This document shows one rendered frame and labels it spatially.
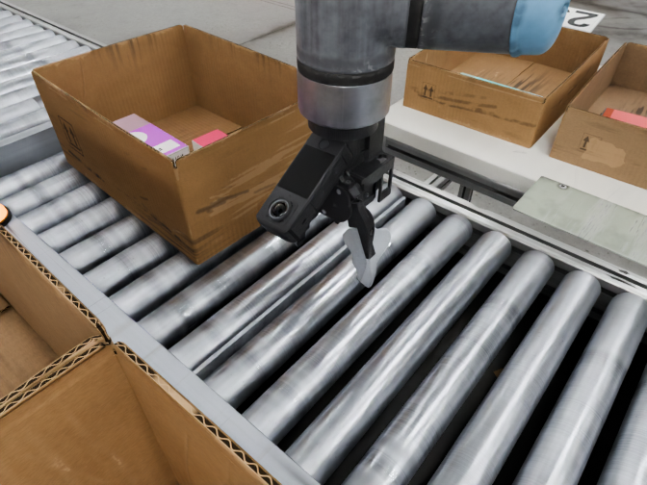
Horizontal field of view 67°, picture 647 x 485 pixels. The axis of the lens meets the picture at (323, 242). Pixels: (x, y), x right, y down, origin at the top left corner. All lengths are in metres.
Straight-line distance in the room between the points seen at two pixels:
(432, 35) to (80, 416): 0.36
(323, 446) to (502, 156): 0.63
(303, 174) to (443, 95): 0.59
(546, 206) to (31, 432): 0.76
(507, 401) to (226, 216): 0.42
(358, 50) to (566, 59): 0.95
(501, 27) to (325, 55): 0.14
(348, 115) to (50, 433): 0.33
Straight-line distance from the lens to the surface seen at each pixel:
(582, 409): 0.62
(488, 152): 0.97
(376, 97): 0.46
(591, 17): 1.37
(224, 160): 0.65
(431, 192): 0.85
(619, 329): 0.71
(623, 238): 0.85
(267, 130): 0.68
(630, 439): 0.63
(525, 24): 0.43
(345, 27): 0.43
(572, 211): 0.87
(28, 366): 0.49
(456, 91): 1.02
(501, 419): 0.58
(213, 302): 0.68
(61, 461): 0.29
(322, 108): 0.46
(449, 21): 0.42
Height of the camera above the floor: 1.23
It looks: 42 degrees down
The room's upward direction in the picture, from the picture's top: straight up
